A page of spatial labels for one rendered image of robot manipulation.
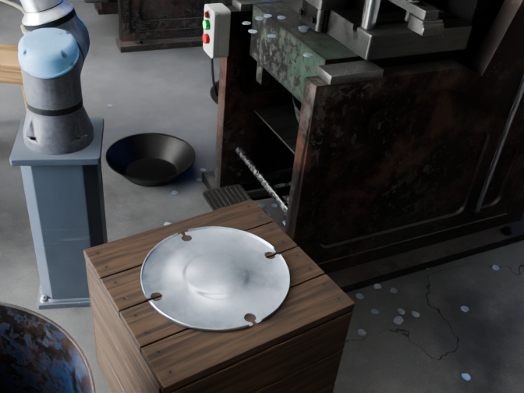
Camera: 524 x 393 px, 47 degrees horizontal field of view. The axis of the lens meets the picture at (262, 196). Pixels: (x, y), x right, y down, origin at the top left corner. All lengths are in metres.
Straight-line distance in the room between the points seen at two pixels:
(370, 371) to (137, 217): 0.85
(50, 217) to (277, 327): 0.63
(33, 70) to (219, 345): 0.66
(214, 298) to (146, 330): 0.14
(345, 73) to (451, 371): 0.77
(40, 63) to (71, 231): 0.41
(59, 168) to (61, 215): 0.13
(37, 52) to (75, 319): 0.68
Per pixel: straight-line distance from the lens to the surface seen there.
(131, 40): 3.10
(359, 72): 1.36
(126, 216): 1.91
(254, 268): 1.21
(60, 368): 1.01
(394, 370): 1.56
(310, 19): 1.54
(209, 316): 1.11
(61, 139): 1.35
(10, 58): 2.16
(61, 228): 1.48
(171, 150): 2.17
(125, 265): 1.21
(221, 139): 1.89
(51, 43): 1.32
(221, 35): 1.71
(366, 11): 1.42
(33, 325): 0.98
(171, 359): 1.05
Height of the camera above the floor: 1.16
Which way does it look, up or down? 35 degrees down
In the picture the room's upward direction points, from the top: 6 degrees clockwise
